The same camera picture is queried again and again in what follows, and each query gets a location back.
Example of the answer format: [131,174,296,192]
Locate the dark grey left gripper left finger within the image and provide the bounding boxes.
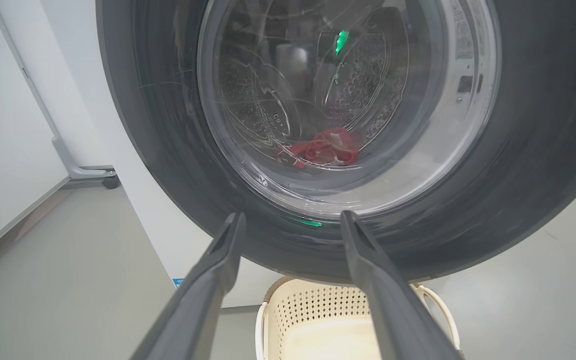
[130,212,247,360]

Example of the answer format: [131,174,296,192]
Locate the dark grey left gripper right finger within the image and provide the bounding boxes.
[340,210,463,360]

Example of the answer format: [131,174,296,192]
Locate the red and white garment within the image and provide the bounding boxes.
[275,127,362,169]

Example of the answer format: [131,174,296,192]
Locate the round black glass washer door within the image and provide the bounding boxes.
[95,0,576,284]

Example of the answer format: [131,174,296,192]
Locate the cream perforated laundry basket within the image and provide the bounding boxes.
[255,276,462,360]

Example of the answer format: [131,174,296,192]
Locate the white front-load washing machine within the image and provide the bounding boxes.
[40,0,281,309]

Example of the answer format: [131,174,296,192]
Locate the metal frame leg with caster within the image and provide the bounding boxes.
[0,0,121,288]

